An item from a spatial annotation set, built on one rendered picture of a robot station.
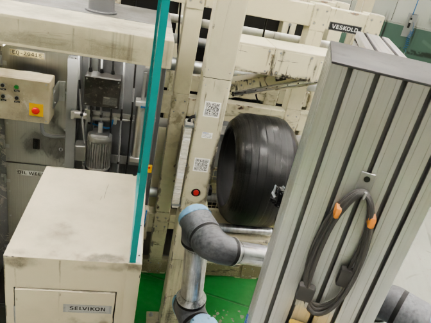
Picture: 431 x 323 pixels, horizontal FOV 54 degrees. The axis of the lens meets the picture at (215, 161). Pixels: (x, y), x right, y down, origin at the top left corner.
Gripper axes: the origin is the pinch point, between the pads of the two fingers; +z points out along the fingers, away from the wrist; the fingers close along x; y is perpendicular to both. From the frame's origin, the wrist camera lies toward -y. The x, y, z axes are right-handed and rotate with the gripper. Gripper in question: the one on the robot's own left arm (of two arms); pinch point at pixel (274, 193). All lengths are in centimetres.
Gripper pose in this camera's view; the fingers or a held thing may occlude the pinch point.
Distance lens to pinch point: 196.1
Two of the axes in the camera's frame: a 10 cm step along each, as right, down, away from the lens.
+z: -1.4, -3.5, 9.2
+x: -9.8, -1.1, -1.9
